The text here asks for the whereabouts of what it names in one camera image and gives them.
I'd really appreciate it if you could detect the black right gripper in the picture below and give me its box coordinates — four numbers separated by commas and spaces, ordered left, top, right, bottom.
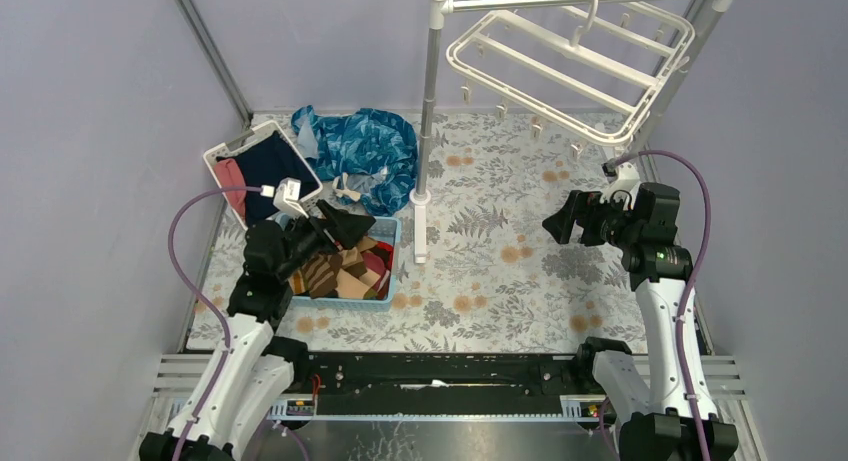
541, 189, 641, 250

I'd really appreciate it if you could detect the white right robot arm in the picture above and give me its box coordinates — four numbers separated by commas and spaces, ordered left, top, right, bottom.
542, 182, 739, 460

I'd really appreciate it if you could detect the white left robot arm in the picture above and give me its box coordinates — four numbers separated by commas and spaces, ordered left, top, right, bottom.
138, 201, 375, 460

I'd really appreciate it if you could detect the pile of assorted socks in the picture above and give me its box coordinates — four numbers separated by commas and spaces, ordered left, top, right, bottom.
289, 236, 394, 300

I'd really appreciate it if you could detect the white clip drying hanger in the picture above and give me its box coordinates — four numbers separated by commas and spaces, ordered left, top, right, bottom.
445, 1, 696, 156

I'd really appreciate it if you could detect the light blue sock basket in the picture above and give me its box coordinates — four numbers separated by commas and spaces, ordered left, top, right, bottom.
289, 217, 402, 311

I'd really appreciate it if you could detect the blue patterned cloth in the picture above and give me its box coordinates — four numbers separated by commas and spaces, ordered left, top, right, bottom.
291, 105, 418, 216

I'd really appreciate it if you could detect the floral patterned table mat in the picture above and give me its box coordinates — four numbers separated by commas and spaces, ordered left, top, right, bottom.
279, 113, 647, 353

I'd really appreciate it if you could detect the dark navy folded garment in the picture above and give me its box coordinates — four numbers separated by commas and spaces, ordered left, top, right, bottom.
216, 131, 321, 225

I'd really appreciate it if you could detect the white plastic basket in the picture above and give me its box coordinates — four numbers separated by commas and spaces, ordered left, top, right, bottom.
202, 119, 322, 207

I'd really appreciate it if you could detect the pink folded garment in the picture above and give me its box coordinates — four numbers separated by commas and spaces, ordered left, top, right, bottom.
213, 158, 247, 221

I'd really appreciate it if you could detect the silver white drying rack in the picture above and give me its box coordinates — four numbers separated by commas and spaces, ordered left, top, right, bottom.
410, 0, 734, 265

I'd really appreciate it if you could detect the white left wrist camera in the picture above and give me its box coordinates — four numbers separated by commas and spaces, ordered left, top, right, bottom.
259, 177, 309, 218

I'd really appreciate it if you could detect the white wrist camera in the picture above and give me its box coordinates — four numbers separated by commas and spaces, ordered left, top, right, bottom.
601, 161, 641, 203
259, 177, 309, 218

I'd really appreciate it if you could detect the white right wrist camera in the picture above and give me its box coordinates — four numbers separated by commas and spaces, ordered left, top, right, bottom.
601, 161, 641, 203

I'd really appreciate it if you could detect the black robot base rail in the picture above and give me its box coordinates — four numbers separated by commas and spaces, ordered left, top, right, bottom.
283, 352, 606, 418

